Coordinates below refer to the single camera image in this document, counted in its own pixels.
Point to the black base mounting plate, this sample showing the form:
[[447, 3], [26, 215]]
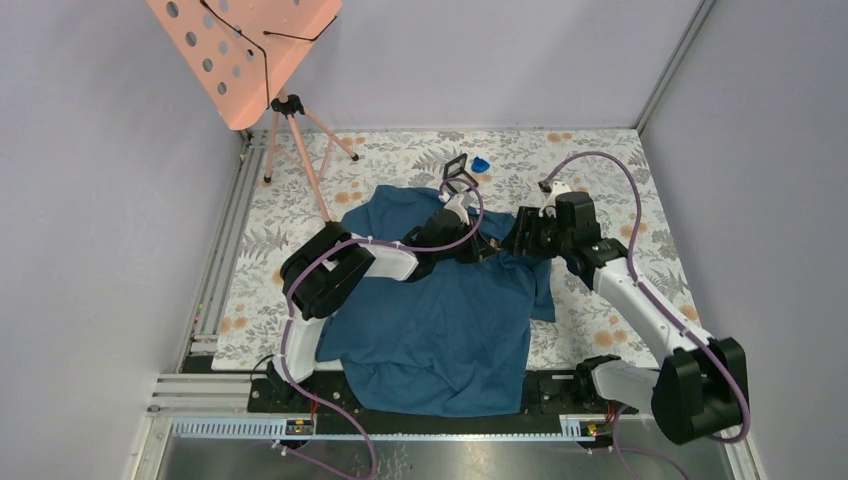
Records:
[[545, 394]]

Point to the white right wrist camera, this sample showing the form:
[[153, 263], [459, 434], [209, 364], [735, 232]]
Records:
[[552, 189]]

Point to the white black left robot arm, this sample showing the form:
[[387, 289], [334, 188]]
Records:
[[321, 275]]

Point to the small blue brooch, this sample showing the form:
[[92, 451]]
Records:
[[480, 165]]

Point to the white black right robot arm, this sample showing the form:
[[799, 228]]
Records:
[[700, 387]]

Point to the black square brooch box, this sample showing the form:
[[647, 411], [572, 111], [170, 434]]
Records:
[[456, 180]]

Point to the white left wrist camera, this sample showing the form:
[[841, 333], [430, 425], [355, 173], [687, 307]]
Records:
[[458, 204]]

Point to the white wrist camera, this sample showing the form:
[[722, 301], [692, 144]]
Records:
[[552, 189], [458, 204]]

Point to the pink music stand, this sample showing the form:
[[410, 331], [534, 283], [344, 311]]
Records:
[[244, 52]]

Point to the blue shirt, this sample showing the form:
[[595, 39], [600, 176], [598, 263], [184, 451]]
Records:
[[453, 344]]

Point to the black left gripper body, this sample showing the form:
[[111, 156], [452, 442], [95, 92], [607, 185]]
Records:
[[467, 251]]

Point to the floral patterned table mat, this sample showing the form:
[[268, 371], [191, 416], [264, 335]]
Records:
[[610, 165]]

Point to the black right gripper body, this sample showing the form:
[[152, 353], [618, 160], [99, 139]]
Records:
[[543, 239]]

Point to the white slotted cable duct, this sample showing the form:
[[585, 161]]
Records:
[[520, 428]]

